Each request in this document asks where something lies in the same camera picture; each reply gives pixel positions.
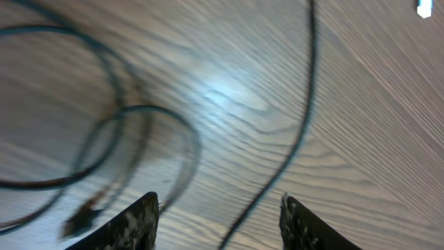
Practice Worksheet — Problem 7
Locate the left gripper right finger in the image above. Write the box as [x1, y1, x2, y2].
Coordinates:
[279, 193, 361, 250]

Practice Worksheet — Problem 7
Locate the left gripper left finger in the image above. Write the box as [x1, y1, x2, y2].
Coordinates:
[67, 192, 160, 250]

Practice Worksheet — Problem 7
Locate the thin black USB cable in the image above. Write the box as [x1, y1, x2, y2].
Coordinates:
[0, 24, 202, 240]

